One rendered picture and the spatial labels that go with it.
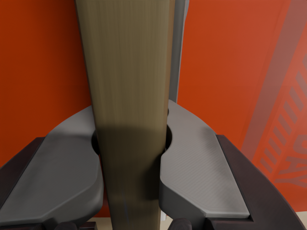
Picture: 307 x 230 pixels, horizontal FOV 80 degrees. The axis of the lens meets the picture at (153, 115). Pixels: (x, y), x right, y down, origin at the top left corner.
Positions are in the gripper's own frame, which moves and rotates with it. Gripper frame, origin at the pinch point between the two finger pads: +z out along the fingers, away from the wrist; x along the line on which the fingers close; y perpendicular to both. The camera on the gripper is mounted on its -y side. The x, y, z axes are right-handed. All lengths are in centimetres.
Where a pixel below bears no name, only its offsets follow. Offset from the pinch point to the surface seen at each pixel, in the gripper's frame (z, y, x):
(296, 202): 4.6, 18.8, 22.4
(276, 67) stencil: 4.9, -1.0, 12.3
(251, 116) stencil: 4.9, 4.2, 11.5
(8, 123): 4.9, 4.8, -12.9
